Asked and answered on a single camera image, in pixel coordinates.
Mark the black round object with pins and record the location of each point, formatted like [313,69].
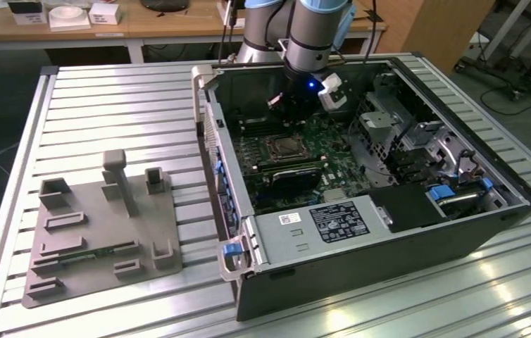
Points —
[164,4]

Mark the blue disk carrier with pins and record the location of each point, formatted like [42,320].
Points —
[439,194]

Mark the white block with round hollow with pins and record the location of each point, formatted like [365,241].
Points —
[69,24]

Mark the blue case latch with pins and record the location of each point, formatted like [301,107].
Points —
[232,250]

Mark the silver power supply unit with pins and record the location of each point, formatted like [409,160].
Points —
[292,243]

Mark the wooden cabinet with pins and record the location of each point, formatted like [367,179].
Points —
[433,35]

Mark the black plastic shroud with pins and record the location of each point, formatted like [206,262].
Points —
[405,207]

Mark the small silver chipset heatsink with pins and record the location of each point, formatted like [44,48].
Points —
[335,195]

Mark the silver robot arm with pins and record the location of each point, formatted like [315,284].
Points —
[312,45]

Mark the grey parts rack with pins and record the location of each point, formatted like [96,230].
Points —
[105,229]

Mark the CPU socket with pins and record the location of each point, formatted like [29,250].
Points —
[266,151]

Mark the black PC case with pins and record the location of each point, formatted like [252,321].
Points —
[340,281]

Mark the silver metal drive cage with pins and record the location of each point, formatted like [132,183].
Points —
[377,123]

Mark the white box with black top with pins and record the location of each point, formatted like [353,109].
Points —
[29,19]

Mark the white wheeled equipment stand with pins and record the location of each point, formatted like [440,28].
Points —
[499,37]

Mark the green motherboard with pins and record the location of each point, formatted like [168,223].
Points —
[335,165]

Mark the white printed box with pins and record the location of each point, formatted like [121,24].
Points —
[105,15]

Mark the black graphics card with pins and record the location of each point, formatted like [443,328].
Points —
[292,184]

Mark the silver CPU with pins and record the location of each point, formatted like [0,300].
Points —
[289,146]

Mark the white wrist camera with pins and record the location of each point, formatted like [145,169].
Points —
[332,93]

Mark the pale blue teach pendant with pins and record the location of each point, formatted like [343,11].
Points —
[349,24]

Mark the green RAM stick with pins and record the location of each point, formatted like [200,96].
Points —
[100,252]

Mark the small white box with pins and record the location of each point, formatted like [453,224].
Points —
[240,19]

